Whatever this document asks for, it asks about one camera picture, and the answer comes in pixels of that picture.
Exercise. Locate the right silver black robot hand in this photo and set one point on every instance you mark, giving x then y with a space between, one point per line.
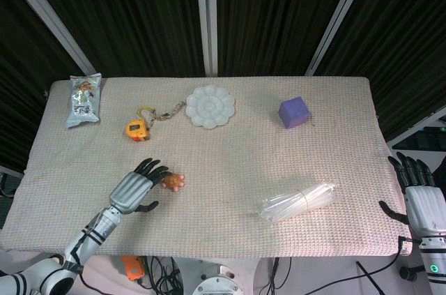
423 201

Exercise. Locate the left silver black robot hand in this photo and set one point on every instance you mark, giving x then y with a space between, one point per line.
129 189

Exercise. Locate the small orange toy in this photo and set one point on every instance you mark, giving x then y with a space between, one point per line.
174 181

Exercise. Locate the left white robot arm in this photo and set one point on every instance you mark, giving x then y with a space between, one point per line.
69 246

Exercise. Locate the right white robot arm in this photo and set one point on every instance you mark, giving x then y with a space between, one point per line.
433 263

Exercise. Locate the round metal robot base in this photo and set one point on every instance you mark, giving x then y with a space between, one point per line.
217 282

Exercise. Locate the beige knitted table cloth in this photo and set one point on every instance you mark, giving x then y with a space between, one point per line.
209 169

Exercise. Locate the white flower-shaped palette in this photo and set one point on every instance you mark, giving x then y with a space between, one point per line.
210 107

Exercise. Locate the yellow tape measure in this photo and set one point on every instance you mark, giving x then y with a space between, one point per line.
136 129

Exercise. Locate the orange tool under table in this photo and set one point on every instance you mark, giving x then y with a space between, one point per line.
132 267

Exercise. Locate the silver snack bag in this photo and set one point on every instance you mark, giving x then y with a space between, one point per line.
83 101

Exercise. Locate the bundle of clear straws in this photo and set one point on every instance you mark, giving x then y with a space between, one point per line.
299 202

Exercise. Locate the purple cube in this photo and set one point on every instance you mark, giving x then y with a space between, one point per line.
294 112

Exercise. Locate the white aluminium frame post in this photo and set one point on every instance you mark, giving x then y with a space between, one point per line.
206 17
48 16
339 16

